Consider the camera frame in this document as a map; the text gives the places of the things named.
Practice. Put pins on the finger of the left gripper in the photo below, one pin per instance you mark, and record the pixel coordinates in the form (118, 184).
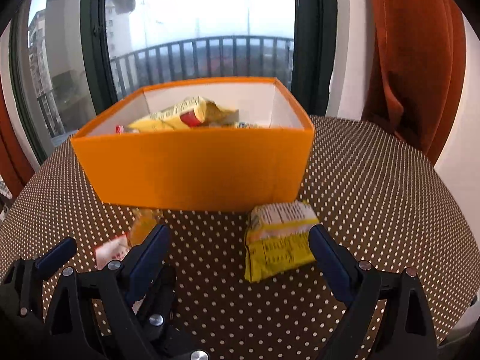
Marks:
(56, 256)

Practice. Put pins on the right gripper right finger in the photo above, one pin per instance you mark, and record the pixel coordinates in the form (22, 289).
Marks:
(406, 329)

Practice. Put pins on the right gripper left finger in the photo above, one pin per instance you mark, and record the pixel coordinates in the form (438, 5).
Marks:
(146, 262)

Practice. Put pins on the red white wafer packet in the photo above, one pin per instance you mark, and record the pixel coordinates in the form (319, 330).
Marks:
(114, 249)

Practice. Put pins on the clear orange candy packet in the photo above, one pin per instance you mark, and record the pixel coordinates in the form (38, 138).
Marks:
(144, 222)

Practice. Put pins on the small yellow snack bag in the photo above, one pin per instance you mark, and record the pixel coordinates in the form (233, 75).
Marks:
(276, 239)

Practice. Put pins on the yellow honey butter chip bag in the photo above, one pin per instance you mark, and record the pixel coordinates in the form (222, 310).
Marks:
(192, 112)

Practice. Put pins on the rust orange left curtain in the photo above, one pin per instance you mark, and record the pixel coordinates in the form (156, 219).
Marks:
(16, 170)

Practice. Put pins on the rust orange curtain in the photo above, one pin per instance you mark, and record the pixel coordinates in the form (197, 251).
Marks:
(418, 71)
(16, 170)

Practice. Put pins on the orange cardboard box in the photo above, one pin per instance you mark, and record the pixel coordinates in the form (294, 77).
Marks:
(203, 168)

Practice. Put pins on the brown polka dot tablecloth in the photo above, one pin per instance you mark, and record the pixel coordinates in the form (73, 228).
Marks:
(374, 194)

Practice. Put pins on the red white candy packet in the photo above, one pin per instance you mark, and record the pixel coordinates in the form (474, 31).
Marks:
(121, 129)

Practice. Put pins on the pale yellow cartoon snack packet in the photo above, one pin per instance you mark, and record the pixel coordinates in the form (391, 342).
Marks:
(245, 125)

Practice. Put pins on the black balcony railing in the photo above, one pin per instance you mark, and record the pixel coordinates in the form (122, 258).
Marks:
(58, 109)

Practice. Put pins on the rust orange right curtain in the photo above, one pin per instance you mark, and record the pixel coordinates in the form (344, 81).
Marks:
(418, 71)

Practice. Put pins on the dark green window frame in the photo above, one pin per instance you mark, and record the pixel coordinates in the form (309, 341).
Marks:
(81, 35)

